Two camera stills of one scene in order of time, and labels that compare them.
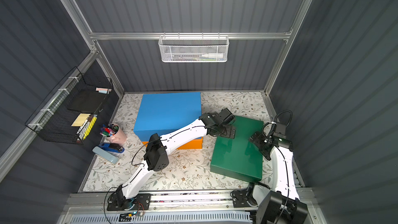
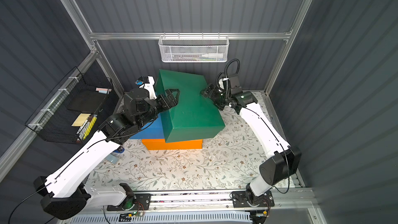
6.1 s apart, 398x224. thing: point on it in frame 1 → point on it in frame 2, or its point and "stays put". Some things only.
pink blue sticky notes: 105,91 stays put
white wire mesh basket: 193,49 stays put
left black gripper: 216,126 → 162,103
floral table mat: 187,169 stays put
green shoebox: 238,157 → 195,116
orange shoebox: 194,144 stays put
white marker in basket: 212,55 stays put
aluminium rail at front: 168,202 stays put
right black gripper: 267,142 → 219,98
